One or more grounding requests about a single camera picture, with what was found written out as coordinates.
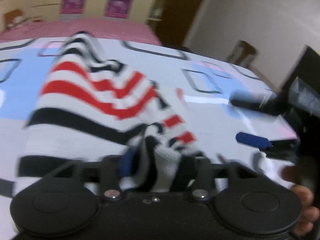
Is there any lower right purple poster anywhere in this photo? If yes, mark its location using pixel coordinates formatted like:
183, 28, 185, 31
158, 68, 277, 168
104, 0, 133, 19

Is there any cream wall shelf unit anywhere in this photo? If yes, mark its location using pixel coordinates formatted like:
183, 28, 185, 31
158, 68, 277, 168
146, 0, 167, 25

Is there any dark wooden door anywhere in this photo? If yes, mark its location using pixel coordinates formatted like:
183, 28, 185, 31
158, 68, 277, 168
155, 0, 202, 48

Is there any striped knit sweater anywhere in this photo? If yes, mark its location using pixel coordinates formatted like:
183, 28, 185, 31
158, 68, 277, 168
17, 31, 202, 192

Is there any patterned grey bedsheet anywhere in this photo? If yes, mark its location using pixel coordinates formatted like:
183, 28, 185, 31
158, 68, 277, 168
1, 37, 295, 239

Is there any purple poster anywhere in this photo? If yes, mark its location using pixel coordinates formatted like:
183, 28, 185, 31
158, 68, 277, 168
60, 0, 85, 15
104, 0, 133, 19

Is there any lower left purple poster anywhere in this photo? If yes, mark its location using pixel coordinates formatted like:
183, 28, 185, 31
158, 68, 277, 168
60, 0, 85, 15

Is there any orange patterned pillow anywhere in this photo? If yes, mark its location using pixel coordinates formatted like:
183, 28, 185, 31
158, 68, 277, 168
4, 9, 28, 30

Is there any person right hand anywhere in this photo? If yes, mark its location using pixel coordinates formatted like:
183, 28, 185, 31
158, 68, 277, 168
280, 166, 319, 237

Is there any pink bedsheet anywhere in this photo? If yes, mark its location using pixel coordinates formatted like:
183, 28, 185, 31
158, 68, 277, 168
1, 19, 162, 46

